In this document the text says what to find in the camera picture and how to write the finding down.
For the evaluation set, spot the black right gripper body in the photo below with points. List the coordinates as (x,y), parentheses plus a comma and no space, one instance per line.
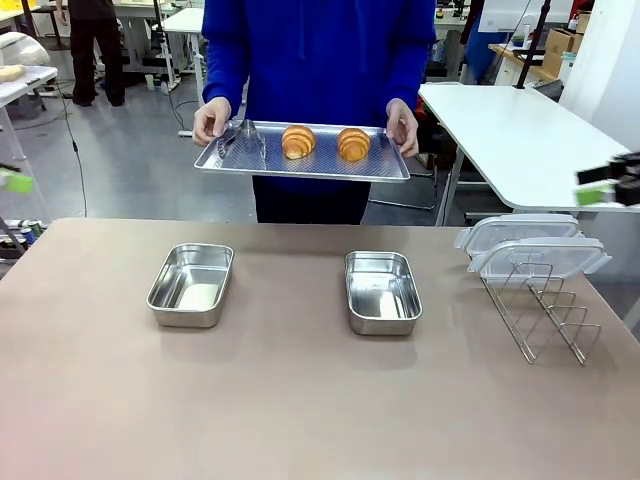
(627,180)

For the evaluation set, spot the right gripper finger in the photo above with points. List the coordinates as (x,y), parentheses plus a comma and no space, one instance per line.
(595,195)
(594,176)

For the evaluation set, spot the clear plastic clip lid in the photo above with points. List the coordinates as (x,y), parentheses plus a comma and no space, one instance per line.
(520,227)
(545,255)

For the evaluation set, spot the steel rectangular container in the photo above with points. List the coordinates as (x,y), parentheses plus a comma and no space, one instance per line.
(382,295)
(192,285)

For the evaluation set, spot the silver metal tongs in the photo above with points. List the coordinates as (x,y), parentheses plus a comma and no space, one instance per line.
(246,145)

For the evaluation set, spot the golden croissant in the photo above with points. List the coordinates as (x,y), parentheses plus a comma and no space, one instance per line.
(353,144)
(298,142)

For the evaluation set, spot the silver metal baking tray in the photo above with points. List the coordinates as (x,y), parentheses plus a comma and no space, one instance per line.
(320,167)

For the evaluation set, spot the person's right forearm blue sleeve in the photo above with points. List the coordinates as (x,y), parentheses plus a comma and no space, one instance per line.
(225,75)

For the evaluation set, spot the person's left forearm blue sleeve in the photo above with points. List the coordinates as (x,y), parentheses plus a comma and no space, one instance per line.
(412,75)

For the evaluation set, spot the beige bread-like object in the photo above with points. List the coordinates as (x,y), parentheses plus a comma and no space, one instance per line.
(11,73)

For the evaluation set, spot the person's left hand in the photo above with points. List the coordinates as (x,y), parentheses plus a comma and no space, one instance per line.
(403,127)

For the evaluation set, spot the person's right hand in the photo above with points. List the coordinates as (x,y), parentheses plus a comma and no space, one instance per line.
(210,122)

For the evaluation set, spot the group of drink cans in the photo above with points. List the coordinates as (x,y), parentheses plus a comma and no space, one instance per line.
(22,235)

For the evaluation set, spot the white side table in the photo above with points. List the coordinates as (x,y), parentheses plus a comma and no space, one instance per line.
(515,140)

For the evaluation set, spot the white table with beige object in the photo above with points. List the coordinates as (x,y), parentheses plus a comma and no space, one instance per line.
(25,82)

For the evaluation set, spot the brown cardboard box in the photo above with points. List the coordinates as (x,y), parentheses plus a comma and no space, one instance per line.
(560,50)

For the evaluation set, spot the white rounded appliance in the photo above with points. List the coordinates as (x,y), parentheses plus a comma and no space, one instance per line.
(22,49)

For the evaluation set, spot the wooden background bench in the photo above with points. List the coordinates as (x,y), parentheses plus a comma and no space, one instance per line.
(515,57)

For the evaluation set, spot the black tripod pole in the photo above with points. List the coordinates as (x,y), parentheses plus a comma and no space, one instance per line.
(531,45)

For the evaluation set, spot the bystander in dark clothes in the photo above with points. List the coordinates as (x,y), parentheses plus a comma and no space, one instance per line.
(95,50)

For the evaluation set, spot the white background desk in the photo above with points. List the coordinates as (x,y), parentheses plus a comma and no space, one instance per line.
(187,30)

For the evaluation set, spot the person's blue sweater torso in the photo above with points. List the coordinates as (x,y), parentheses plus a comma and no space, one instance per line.
(320,65)

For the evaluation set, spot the metal chair frame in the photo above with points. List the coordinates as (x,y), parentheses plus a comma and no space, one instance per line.
(415,195)

